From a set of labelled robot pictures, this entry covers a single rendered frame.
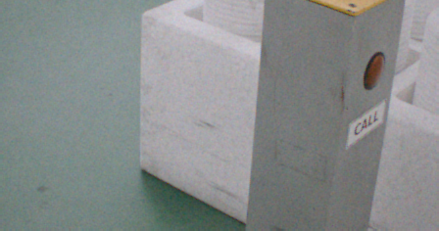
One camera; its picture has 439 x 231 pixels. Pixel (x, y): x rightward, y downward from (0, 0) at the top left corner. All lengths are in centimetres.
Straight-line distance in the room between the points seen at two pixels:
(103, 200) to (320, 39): 40
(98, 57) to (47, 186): 30
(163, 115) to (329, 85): 34
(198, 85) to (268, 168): 22
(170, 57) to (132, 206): 15
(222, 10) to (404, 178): 23
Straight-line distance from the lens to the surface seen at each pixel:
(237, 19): 82
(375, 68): 58
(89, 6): 134
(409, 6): 77
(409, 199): 74
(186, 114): 86
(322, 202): 61
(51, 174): 94
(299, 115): 59
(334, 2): 55
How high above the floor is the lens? 52
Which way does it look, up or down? 29 degrees down
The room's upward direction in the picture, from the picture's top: 4 degrees clockwise
